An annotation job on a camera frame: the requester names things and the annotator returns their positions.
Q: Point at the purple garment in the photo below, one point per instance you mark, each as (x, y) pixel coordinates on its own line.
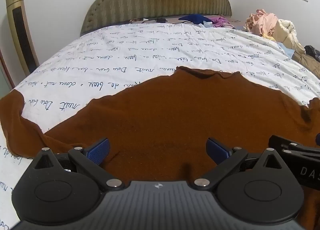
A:
(221, 22)

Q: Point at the tan cloth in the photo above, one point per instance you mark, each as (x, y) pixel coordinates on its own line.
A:
(307, 63)

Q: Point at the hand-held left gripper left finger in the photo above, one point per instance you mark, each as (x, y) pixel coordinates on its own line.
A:
(101, 148)

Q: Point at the black patterned cloth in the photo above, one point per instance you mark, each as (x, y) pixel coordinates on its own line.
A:
(313, 52)

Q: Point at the pink clothes pile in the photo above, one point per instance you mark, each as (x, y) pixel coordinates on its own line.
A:
(262, 22)

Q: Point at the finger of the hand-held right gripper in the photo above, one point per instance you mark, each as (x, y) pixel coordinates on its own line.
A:
(318, 139)
(295, 146)

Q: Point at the yellow cloth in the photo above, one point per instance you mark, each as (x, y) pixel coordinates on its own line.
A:
(267, 36)

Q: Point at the dark blue garment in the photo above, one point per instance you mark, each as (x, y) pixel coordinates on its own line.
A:
(195, 18)

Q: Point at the light blue cloth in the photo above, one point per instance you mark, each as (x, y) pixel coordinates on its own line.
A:
(287, 51)

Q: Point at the white script-printed bedsheet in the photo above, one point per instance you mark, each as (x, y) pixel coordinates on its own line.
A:
(125, 52)

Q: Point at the cream puffer jacket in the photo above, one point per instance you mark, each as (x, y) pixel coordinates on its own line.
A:
(285, 32)

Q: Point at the brown sweater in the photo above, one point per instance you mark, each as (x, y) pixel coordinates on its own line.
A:
(162, 119)

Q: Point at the gold standing air conditioner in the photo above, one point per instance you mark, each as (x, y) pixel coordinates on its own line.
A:
(21, 32)

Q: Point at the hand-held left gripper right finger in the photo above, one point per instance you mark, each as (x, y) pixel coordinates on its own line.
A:
(216, 148)

